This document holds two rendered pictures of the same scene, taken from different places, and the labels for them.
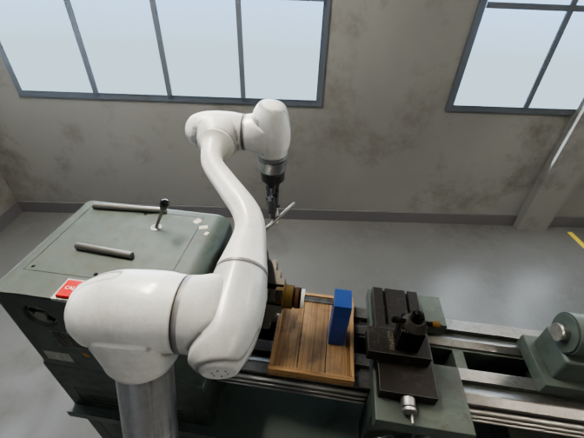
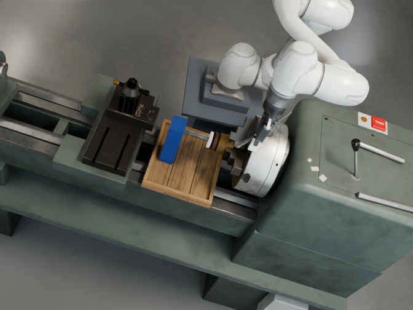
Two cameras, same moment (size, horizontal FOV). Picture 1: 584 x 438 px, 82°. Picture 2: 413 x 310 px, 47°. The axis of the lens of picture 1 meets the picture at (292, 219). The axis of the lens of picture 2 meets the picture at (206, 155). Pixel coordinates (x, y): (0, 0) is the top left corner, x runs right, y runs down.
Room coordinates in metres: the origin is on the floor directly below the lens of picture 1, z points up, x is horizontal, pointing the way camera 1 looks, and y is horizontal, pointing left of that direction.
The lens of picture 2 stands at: (1.98, -0.34, 2.54)
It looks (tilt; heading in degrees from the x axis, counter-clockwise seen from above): 51 degrees down; 166
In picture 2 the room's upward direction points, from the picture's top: 25 degrees clockwise
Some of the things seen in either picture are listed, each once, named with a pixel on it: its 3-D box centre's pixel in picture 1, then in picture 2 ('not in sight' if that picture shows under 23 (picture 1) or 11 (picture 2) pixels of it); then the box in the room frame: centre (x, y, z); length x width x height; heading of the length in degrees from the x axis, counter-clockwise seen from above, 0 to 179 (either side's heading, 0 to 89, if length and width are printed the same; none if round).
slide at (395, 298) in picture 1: (399, 338); (120, 128); (0.72, -0.41, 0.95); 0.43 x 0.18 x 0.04; 174
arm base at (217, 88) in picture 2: not in sight; (225, 81); (0.15, 0.05, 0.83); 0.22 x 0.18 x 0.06; 91
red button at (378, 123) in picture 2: (72, 290); (378, 123); (0.62, 0.62, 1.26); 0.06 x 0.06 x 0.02; 84
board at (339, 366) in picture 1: (314, 332); (185, 162); (0.77, -0.11, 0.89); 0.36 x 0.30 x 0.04; 174
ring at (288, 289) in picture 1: (288, 296); (222, 143); (0.78, 0.00, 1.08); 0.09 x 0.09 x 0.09; 84
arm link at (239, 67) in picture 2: not in sight; (239, 64); (0.15, 0.08, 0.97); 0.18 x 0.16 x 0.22; 87
